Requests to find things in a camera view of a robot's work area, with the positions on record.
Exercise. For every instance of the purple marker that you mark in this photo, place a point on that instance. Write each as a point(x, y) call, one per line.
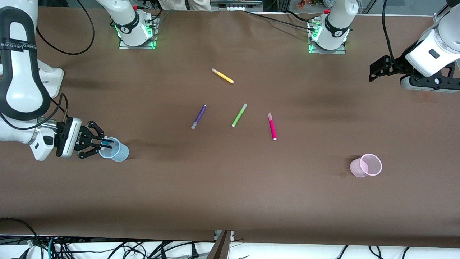
point(199, 117)

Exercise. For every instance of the yellow marker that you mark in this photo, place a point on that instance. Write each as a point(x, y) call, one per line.
point(222, 76)

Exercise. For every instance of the dark support bar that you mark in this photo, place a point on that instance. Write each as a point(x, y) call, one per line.
point(221, 249)

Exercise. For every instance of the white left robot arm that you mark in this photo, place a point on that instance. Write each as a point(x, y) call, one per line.
point(337, 21)

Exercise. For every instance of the translucent pink cup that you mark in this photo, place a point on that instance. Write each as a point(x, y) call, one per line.
point(357, 168)

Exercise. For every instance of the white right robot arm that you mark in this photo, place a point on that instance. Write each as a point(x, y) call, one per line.
point(21, 90)

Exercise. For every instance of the pink marker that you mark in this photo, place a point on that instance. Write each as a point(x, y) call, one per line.
point(272, 126)

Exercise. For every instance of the white stand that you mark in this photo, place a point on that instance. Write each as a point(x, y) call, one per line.
point(55, 81)

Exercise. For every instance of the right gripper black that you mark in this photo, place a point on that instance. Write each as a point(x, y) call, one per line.
point(61, 137)

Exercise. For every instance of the grey power strip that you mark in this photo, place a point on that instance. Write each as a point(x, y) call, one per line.
point(235, 4)

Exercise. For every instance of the brown paper table cover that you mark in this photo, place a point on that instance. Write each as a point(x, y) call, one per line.
point(230, 187)

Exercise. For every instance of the black power plug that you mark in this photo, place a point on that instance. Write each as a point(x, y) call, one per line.
point(194, 253)

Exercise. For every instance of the aluminium frame profile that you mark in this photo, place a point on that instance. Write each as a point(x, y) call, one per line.
point(440, 16)

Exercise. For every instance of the green marker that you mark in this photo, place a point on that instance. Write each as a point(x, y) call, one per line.
point(239, 115)

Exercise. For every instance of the colourful toy pile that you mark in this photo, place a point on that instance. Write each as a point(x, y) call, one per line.
point(305, 3)

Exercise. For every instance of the translucent blue cup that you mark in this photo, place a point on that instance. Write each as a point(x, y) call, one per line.
point(120, 154)

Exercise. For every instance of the blue marker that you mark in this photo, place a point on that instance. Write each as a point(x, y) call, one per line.
point(107, 144)

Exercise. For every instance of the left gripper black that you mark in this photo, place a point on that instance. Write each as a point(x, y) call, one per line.
point(398, 67)

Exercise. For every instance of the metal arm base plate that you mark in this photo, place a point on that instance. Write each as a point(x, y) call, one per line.
point(143, 46)
point(337, 51)

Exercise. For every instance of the beige cloth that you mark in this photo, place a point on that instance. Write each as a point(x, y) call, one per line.
point(183, 4)

